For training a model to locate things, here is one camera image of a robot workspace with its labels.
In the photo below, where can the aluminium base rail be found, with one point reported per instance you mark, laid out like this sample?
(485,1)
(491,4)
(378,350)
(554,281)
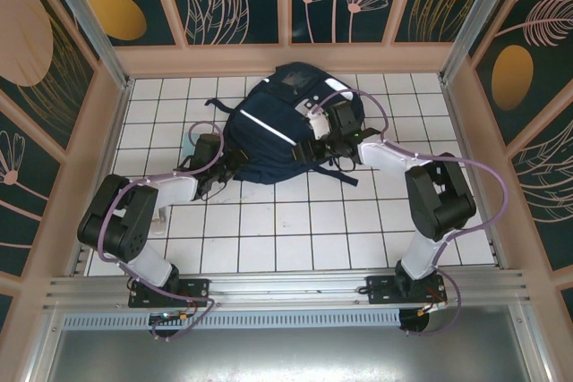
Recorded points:
(286,288)

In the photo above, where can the navy blue student backpack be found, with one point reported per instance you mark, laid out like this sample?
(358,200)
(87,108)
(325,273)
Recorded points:
(264,145)

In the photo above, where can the grey metal sheet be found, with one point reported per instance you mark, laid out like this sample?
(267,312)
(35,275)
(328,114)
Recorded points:
(286,355)

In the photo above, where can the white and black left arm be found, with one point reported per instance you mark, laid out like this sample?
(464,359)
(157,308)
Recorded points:
(174,189)

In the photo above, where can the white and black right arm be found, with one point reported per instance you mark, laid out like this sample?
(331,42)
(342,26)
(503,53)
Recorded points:
(385,160)

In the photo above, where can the aluminium side rail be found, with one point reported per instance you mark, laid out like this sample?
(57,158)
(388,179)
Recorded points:
(499,254)
(81,261)

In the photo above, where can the aluminium frame post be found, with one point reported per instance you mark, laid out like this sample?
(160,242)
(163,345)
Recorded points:
(474,24)
(89,19)

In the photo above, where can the pale green flat pad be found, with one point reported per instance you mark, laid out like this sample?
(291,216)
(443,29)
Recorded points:
(188,145)

